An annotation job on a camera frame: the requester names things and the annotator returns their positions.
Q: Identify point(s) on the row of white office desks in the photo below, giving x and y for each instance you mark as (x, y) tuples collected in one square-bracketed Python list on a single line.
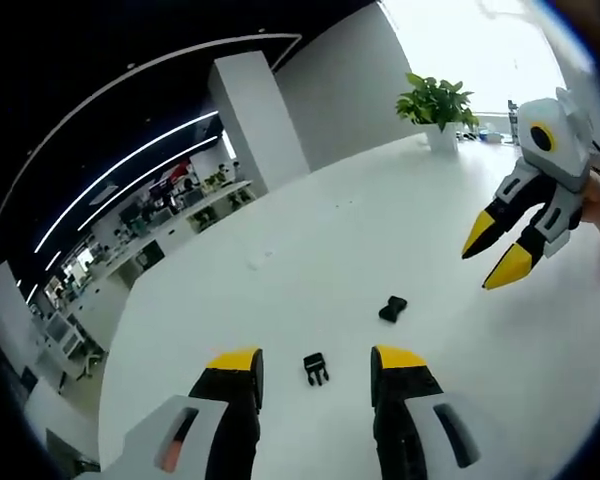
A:
[(130, 260)]

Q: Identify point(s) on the potted green plant white pot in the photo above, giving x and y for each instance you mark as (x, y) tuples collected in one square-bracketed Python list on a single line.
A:
[(432, 100)]

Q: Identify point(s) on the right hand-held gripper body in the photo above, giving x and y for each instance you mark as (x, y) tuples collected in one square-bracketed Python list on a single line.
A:
[(560, 150)]

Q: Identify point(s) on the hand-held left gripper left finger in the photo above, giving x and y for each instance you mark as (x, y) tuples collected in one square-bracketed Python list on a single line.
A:
[(195, 430)]

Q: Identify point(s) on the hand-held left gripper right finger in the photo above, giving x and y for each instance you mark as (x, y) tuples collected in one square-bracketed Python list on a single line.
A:
[(405, 425)]

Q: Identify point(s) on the black pronged plastic buckle part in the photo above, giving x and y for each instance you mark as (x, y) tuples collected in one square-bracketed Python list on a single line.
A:
[(316, 374)]

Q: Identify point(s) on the black socket plastic buckle part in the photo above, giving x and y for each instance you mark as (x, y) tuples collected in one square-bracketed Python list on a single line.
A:
[(392, 311)]

